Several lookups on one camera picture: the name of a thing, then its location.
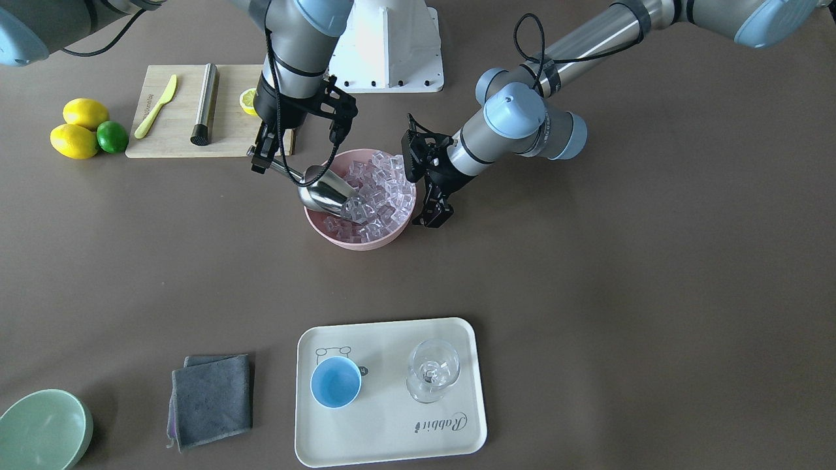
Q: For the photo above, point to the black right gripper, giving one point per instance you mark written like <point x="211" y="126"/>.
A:
<point x="279" y="108"/>

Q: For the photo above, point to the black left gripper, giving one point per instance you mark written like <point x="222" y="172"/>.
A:
<point x="452" y="171"/>

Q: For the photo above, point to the stainless steel ice scoop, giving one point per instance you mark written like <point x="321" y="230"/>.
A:
<point x="321" y="190"/>

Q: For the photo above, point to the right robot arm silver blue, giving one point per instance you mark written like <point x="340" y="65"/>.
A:
<point x="301" y="37"/>

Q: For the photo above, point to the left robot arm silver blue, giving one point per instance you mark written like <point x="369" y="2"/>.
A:
<point x="515" y="117"/>

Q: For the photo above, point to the pile of clear ice cubes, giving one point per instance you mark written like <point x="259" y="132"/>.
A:
<point x="382" y="196"/>

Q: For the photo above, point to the light blue cup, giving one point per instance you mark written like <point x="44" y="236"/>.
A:
<point x="336" y="382"/>

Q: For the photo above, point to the bamboo cutting board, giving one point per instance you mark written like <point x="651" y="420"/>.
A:
<point x="232" y="131"/>

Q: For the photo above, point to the half cut lemon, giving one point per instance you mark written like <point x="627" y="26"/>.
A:
<point x="246" y="101"/>

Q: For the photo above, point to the pink bowl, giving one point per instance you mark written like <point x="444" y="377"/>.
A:
<point x="339" y="236"/>

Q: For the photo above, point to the steel muddler black tip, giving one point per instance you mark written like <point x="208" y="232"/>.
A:
<point x="201" y="131"/>

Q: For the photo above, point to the yellow plastic knife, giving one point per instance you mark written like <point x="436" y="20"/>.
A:
<point x="165" y="98"/>

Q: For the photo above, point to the clear wine glass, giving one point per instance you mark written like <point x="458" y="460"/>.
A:
<point x="433" y="367"/>

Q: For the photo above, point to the green lime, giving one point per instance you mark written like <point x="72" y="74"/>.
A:
<point x="112" y="137"/>

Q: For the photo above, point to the whole yellow lemon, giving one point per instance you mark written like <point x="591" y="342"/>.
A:
<point x="74" y="141"/>
<point x="85" y="112"/>

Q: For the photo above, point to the cream rabbit serving tray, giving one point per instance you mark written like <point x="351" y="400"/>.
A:
<point x="385" y="423"/>

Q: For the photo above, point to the folded grey cloth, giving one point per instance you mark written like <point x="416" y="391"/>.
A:
<point x="210" y="400"/>

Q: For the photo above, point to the mint green bowl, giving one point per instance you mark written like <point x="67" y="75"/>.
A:
<point x="48" y="429"/>

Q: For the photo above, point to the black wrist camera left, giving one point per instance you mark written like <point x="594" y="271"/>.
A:
<point x="425" y="152"/>

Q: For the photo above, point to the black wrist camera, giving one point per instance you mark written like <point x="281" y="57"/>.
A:
<point x="425" y="152"/>
<point x="340" y="107"/>

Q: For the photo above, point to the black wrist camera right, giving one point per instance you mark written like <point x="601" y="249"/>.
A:
<point x="340" y="107"/>

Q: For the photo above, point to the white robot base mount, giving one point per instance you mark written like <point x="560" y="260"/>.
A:
<point x="389" y="47"/>

